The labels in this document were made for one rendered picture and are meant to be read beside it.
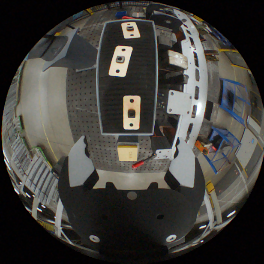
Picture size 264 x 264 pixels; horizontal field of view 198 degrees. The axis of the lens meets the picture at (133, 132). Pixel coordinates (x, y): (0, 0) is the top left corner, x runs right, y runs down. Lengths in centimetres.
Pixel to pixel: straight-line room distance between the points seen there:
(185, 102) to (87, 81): 68
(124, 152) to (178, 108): 22
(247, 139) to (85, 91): 842
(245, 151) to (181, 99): 798
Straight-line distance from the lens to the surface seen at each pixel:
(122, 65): 21
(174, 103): 29
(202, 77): 52
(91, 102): 75
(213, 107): 57
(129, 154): 28
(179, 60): 35
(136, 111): 21
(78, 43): 53
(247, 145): 809
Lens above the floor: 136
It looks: 61 degrees down
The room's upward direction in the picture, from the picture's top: 178 degrees clockwise
